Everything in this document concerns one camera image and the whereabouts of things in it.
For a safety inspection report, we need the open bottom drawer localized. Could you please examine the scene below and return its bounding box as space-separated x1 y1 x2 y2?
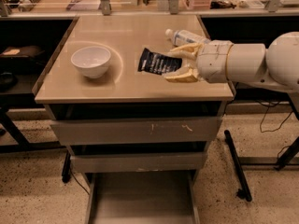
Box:
84 171 200 224

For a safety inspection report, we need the middle drawer front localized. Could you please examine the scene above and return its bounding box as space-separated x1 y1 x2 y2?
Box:
71 152 207 173

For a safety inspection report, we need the clear plastic water bottle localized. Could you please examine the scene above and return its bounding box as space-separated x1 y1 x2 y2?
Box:
165 29 210 47

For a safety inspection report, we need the top drawer front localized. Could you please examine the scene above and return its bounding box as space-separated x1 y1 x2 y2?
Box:
50 117 221 146

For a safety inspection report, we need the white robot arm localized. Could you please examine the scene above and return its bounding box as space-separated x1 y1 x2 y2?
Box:
164 32 299 93

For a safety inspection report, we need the black floor cable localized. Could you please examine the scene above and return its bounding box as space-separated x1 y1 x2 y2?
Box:
254 99 293 134

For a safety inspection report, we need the dark blue rxbar wrapper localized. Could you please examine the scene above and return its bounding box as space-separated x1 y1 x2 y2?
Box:
137 48 182 75

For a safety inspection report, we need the black table leg base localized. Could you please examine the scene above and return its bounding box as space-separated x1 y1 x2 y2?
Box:
224 130 252 202

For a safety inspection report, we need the black cabinet caster leg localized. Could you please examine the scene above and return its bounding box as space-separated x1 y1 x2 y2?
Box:
62 152 71 183

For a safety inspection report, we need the grey drawer cabinet with counter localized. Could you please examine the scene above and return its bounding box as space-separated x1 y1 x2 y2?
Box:
32 14 236 224

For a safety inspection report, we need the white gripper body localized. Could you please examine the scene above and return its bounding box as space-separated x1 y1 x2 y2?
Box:
196 40 234 83

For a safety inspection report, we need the white ceramic bowl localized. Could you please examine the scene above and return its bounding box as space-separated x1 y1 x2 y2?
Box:
71 46 111 78

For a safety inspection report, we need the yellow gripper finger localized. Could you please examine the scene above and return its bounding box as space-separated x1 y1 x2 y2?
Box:
169 43 204 60
163 67 198 83

